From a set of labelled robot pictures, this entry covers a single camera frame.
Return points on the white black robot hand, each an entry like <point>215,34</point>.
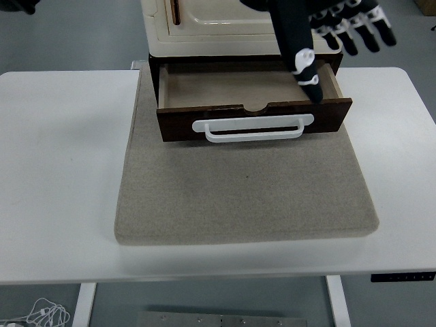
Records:
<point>293,30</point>

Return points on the cream plastic cabinet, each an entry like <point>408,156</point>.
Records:
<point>221,37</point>

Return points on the brown cardboard box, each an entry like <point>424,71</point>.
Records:
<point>427,7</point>

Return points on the beige fabric mat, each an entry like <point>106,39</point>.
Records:
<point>238,190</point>

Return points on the black table control panel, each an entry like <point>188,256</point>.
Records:
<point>402,277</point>

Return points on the white table leg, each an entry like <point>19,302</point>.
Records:
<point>83,304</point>
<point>339,301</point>

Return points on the grey metal plate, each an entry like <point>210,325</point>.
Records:
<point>221,319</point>

